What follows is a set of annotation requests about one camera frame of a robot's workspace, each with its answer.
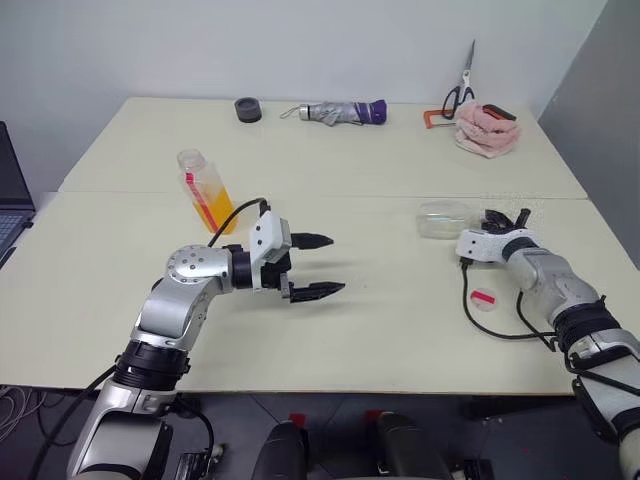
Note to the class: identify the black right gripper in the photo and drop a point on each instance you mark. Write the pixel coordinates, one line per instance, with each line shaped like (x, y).
(502, 227)

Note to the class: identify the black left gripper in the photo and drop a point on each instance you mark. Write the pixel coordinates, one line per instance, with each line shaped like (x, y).
(277, 272)

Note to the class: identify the clear plastic container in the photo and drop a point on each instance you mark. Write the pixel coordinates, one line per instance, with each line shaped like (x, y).
(442, 220)

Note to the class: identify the white bottle cap pink tape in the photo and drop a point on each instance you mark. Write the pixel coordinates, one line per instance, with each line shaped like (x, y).
(483, 298)

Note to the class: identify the bottle with orange liquid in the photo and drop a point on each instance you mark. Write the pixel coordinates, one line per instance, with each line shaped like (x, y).
(215, 207)

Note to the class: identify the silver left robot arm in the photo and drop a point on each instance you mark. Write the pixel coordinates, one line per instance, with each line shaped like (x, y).
(175, 300)

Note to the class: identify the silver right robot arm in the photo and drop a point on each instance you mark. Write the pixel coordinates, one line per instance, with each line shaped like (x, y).
(565, 290)

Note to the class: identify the pink folded towel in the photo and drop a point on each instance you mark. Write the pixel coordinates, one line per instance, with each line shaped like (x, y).
(485, 135)

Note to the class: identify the red tab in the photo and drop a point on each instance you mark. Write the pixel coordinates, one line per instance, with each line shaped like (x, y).
(297, 419)
(373, 416)

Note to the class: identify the folded silver purple umbrella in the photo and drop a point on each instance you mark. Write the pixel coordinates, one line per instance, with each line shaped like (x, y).
(340, 112)

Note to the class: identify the black round cap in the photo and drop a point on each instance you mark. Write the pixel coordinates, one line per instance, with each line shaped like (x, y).
(248, 110)

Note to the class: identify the black table foot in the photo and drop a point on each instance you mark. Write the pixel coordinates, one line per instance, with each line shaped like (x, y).
(187, 406)

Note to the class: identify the dark rounded shape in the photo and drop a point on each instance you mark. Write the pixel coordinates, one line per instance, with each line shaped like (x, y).
(280, 452)
(407, 445)

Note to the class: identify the small black floor device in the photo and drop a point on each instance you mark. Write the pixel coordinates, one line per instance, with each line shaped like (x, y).
(200, 462)

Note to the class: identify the dark laptop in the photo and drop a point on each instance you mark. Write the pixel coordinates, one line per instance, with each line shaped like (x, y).
(12, 190)

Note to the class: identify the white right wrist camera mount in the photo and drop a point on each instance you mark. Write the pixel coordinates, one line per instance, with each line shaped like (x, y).
(482, 246)

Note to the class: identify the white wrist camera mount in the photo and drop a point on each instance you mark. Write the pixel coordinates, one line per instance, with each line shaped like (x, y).
(482, 246)
(265, 235)

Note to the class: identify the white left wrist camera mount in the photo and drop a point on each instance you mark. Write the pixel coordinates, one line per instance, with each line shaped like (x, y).
(265, 235)

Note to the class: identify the orange frame hacksaw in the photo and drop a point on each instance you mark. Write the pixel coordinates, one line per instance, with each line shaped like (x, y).
(432, 119)

